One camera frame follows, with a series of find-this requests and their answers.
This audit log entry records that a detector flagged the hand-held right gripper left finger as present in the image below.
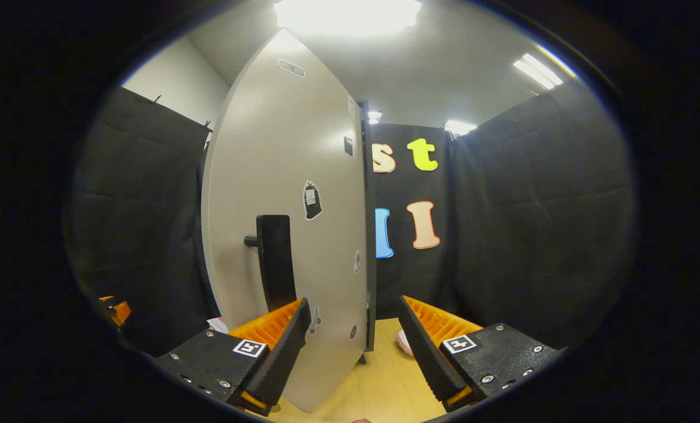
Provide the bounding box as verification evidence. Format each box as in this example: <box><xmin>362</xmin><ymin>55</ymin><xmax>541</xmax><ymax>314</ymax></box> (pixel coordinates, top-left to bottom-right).
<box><xmin>153</xmin><ymin>297</ymin><xmax>312</xmax><ymax>417</ymax></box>

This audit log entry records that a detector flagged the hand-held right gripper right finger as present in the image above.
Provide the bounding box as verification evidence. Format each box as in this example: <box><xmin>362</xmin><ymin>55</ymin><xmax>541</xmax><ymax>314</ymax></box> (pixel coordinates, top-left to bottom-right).
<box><xmin>397</xmin><ymin>295</ymin><xmax>565</xmax><ymax>412</ymax></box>

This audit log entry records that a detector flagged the black door handle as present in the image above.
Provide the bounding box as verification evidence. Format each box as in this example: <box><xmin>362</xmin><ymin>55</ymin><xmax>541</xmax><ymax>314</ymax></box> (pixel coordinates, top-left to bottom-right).
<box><xmin>244</xmin><ymin>214</ymin><xmax>298</xmax><ymax>313</ymax></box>

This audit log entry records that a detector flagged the white cabinet door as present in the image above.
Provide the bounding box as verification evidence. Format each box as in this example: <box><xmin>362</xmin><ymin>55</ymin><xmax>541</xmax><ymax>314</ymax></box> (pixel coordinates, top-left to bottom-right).
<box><xmin>200</xmin><ymin>28</ymin><xmax>369</xmax><ymax>414</ymax></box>

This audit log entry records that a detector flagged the black backdrop cloth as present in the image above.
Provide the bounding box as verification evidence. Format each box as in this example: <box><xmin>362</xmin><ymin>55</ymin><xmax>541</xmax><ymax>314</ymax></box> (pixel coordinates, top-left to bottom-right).
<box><xmin>62</xmin><ymin>85</ymin><xmax>638</xmax><ymax>359</ymax></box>

